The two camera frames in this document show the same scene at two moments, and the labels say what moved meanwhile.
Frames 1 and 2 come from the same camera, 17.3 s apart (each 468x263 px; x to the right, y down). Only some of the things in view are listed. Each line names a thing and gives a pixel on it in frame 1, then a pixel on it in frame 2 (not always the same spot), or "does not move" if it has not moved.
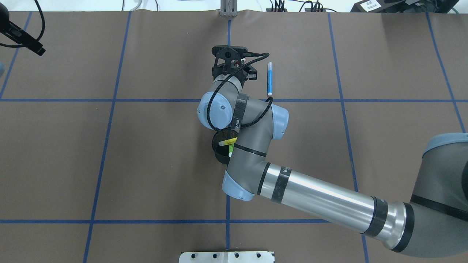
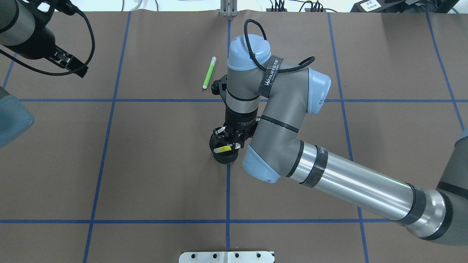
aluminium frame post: (229, 8) does not move
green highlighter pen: (231, 147) -> (209, 73)
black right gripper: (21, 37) -> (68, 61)
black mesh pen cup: (221, 152) does not move
